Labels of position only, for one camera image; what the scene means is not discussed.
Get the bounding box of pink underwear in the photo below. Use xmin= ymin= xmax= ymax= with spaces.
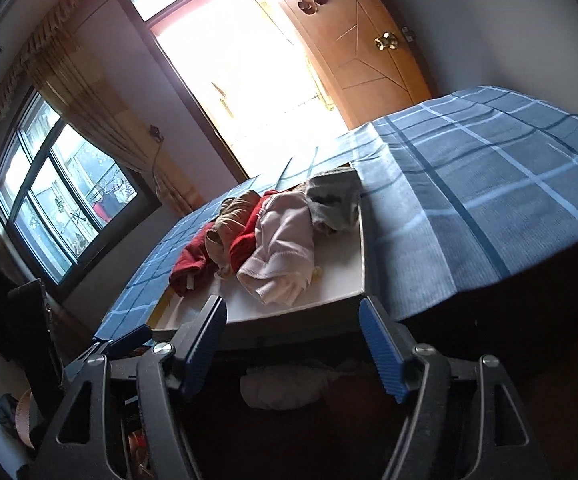
xmin=236 ymin=191 xmax=315 ymax=307

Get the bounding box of dark hanging bag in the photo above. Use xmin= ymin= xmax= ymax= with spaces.
xmin=0 ymin=270 xmax=64 ymax=419

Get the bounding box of curtain tieback hook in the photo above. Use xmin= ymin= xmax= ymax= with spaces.
xmin=149 ymin=125 xmax=164 ymax=144

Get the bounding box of brass door knob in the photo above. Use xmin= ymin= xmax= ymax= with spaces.
xmin=374 ymin=32 xmax=400 ymax=51

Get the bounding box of brown curtain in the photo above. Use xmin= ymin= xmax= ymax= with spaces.
xmin=0 ymin=0 xmax=203 ymax=216

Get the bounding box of blue plaid bed cover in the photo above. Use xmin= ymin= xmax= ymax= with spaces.
xmin=93 ymin=84 xmax=578 ymax=344

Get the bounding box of bright red underwear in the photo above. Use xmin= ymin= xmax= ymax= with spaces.
xmin=229 ymin=190 xmax=278 ymax=274

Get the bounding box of wooden door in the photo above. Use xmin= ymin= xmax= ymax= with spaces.
xmin=282 ymin=0 xmax=431 ymax=128

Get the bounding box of beige brown underwear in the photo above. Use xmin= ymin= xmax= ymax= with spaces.
xmin=205 ymin=191 xmax=261 ymax=278

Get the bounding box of dark framed window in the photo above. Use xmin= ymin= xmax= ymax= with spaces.
xmin=0 ymin=89 xmax=161 ymax=295

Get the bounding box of grey underwear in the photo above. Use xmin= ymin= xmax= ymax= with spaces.
xmin=305 ymin=167 xmax=362 ymax=235

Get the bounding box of white shallow tray box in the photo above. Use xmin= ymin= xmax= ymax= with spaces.
xmin=147 ymin=164 xmax=365 ymax=336

